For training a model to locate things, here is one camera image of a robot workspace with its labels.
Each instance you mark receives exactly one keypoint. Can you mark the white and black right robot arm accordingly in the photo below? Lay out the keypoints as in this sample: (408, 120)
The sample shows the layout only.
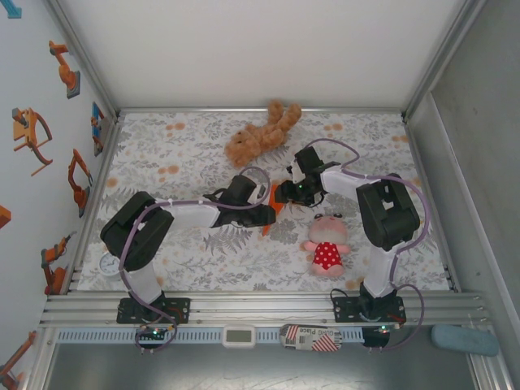
(386, 211)

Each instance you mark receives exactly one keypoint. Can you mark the aluminium frame post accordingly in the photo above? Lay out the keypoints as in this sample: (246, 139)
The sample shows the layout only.
(443, 61)
(83, 61)

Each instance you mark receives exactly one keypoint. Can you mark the small controller board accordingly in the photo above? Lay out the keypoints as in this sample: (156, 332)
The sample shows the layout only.
(377, 336)
(153, 332)

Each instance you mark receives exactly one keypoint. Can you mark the aluminium side frame rail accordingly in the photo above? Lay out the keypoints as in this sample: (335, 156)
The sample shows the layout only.
(432, 183)
(95, 183)

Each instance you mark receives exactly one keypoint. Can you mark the blue-grey oval pad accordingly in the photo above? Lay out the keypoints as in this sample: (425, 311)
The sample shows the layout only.
(465, 340)

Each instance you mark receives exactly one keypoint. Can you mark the orange block wall sticker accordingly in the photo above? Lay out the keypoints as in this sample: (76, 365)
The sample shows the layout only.
(4, 217)

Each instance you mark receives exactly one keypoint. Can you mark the white digital timer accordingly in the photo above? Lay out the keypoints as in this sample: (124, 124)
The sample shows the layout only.
(239, 336)

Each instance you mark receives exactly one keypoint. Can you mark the pink plush toy dotted dress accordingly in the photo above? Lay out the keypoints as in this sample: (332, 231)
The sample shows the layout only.
(327, 254)

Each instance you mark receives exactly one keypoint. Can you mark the orange and grey gripper sticker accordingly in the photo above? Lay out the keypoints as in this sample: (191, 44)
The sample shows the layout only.
(28, 134)

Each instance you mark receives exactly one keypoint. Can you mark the thin aluminium frame rail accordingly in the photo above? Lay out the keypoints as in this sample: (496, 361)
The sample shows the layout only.
(203, 109)

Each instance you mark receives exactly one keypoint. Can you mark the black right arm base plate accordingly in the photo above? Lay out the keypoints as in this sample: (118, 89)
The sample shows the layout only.
(345, 310)

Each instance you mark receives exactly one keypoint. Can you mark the white round clock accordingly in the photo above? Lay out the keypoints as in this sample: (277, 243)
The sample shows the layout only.
(107, 266)

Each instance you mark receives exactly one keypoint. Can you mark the orange paper sheet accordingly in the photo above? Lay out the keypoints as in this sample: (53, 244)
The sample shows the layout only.
(274, 190)

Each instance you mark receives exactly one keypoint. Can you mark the blue and orange machine sticker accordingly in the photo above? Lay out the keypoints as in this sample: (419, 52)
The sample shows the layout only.
(97, 126)

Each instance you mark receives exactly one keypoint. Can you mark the brown teddy bear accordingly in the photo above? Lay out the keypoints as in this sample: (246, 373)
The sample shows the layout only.
(252, 142)

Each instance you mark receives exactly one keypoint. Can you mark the blue machine wall sticker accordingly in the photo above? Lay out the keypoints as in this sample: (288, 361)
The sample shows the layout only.
(14, 8)

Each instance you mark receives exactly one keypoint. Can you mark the aluminium frame rail with grooves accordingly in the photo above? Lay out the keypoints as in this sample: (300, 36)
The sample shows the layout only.
(260, 309)

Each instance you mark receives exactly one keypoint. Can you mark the floral print table mat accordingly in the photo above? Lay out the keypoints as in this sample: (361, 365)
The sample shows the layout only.
(243, 264)

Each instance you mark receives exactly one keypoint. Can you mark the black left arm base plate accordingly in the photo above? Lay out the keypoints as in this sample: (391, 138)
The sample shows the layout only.
(180, 310)

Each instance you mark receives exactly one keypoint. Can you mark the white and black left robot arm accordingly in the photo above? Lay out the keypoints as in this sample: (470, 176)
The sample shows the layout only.
(191, 215)

